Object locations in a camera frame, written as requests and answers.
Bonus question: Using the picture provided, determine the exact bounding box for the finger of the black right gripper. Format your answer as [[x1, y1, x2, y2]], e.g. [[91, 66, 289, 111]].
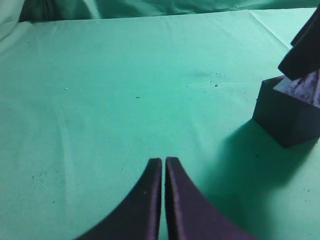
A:
[[278, 7, 320, 80]]

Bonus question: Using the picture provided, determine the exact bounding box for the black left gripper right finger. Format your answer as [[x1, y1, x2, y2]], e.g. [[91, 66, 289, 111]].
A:
[[165, 157, 255, 240]]

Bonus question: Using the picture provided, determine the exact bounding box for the white purple marbled square pyramid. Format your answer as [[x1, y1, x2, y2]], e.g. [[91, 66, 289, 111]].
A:
[[273, 70, 320, 108]]

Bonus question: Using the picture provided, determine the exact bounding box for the green backdrop cloth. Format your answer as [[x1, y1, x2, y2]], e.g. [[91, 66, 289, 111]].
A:
[[0, 0, 320, 44]]

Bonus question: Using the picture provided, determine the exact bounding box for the dark purple cube block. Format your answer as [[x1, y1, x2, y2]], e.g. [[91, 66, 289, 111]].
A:
[[252, 75, 320, 148]]

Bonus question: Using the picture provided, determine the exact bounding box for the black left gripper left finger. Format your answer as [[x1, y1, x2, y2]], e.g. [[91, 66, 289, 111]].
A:
[[77, 158, 162, 240]]

